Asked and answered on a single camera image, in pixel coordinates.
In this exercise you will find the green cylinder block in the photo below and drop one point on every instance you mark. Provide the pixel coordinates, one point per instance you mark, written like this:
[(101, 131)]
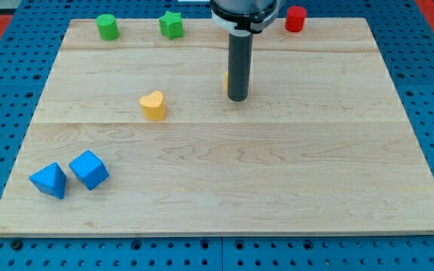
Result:
[(107, 27)]

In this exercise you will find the green star block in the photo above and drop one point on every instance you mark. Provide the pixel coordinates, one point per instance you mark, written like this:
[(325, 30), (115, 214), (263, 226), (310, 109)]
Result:
[(171, 25)]

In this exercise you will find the blue triangular prism block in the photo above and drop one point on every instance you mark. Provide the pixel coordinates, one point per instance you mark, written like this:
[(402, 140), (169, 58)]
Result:
[(50, 180)]

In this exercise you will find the yellow heart block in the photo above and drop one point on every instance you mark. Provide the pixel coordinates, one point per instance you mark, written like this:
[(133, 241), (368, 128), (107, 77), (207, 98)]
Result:
[(153, 106)]

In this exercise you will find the light wooden board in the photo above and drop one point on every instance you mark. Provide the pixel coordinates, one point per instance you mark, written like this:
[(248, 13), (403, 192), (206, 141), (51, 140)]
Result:
[(322, 146)]

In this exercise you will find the red cylinder block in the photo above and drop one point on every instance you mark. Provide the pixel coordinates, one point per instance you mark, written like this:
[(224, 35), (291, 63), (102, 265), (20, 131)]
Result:
[(295, 18)]

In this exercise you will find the blue cube block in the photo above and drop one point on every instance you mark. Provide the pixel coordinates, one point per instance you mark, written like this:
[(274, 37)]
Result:
[(89, 169)]

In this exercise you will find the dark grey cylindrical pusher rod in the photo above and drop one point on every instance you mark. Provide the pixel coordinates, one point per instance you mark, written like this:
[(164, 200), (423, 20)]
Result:
[(239, 62)]

